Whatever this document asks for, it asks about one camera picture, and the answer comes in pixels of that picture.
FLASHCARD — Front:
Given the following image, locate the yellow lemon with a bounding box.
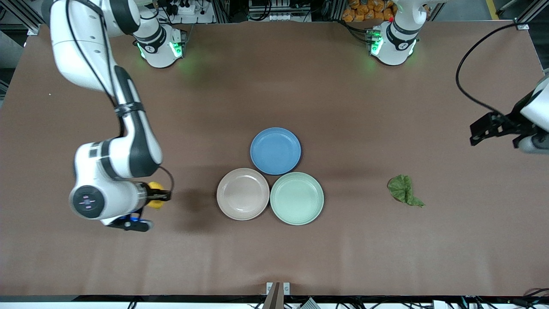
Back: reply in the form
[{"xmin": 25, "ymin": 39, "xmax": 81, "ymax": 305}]
[{"xmin": 147, "ymin": 182, "xmax": 166, "ymax": 210}]

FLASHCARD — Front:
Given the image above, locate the green lettuce leaf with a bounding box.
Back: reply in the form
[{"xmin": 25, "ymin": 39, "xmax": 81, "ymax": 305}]
[{"xmin": 387, "ymin": 174, "xmax": 425, "ymax": 208}]

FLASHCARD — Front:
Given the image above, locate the beige round plate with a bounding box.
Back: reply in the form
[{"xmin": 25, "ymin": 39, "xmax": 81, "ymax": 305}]
[{"xmin": 217, "ymin": 168, "xmax": 270, "ymax": 221}]

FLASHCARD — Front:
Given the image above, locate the blue round plate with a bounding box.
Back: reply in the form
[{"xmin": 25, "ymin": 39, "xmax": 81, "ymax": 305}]
[{"xmin": 250, "ymin": 127, "xmax": 302, "ymax": 175}]

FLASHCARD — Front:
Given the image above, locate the pale green round plate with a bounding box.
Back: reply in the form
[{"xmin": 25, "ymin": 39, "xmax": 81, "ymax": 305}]
[{"xmin": 270, "ymin": 172, "xmax": 325, "ymax": 226}]

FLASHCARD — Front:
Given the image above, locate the brown table cover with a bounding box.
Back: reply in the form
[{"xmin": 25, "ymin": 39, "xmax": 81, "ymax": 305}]
[{"xmin": 0, "ymin": 21, "xmax": 549, "ymax": 297}]

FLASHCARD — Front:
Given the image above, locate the bag of orange items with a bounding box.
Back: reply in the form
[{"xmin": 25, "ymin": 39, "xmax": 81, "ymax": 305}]
[{"xmin": 342, "ymin": 0, "xmax": 399, "ymax": 23}]

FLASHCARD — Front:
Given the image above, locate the white power strip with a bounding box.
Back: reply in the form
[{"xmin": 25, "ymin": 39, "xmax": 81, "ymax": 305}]
[{"xmin": 176, "ymin": 0, "xmax": 211, "ymax": 15}]

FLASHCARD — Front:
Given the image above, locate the white electrical device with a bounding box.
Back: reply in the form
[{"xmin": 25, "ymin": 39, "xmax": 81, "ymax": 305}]
[{"xmin": 247, "ymin": 0, "xmax": 314, "ymax": 22}]

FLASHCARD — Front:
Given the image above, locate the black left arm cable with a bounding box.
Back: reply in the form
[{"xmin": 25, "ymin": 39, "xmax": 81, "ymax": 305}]
[{"xmin": 455, "ymin": 21, "xmax": 524, "ymax": 116}]

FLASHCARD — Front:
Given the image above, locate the aluminium frame profile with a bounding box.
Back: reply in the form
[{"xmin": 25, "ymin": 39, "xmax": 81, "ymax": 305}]
[
  {"xmin": 498, "ymin": 0, "xmax": 549, "ymax": 30},
  {"xmin": 0, "ymin": 0, "xmax": 48, "ymax": 36}
]

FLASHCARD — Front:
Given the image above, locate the camera mount post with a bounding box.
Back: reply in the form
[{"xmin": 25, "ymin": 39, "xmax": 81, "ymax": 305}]
[{"xmin": 262, "ymin": 282, "xmax": 290, "ymax": 309}]

